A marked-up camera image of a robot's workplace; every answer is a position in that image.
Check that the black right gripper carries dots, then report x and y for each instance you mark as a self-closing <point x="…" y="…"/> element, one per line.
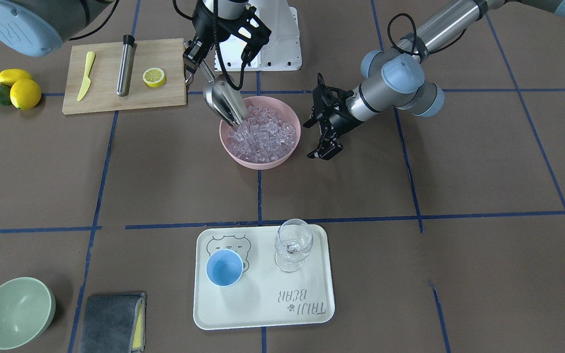
<point x="192" y="55"/>

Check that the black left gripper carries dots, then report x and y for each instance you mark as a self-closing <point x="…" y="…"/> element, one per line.
<point x="340" y="116"/>

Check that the metal ice scoop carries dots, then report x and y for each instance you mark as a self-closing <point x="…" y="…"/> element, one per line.
<point x="222" y="99"/>

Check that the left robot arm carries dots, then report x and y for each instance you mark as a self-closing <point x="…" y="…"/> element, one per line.
<point x="393" y="76"/>

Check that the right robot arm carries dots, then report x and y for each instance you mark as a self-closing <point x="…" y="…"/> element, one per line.
<point x="38" y="27"/>

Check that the pile of clear ice cubes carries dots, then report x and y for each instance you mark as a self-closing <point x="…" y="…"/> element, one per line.
<point x="263" y="137"/>

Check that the blue plastic cup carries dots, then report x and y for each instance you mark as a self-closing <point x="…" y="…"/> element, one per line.
<point x="224" y="268"/>

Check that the lemon half slice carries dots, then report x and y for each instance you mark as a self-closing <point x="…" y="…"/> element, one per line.
<point x="154" y="77"/>

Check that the pink bowl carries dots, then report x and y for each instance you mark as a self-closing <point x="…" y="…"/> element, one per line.
<point x="286" y="113"/>

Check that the metal cylinder with black cap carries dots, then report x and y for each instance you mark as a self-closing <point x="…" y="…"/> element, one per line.
<point x="126" y="66"/>

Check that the yellow plastic knife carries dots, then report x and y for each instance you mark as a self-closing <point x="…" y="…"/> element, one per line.
<point x="86" y="80"/>

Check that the clear wine glass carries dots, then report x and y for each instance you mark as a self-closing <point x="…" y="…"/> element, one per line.
<point x="293" y="243"/>

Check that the cream bear tray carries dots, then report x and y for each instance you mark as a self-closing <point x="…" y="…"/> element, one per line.
<point x="264" y="295"/>

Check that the yellow lemon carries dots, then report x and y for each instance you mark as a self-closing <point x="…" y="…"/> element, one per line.
<point x="25" y="94"/>
<point x="10" y="76"/>

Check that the grey folded cloth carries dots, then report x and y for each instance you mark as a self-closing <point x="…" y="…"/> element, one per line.
<point x="114" y="323"/>

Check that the green bowl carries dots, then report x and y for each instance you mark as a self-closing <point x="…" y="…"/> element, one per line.
<point x="27" y="308"/>

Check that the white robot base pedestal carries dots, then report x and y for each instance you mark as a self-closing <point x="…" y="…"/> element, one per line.
<point x="282" y="52"/>

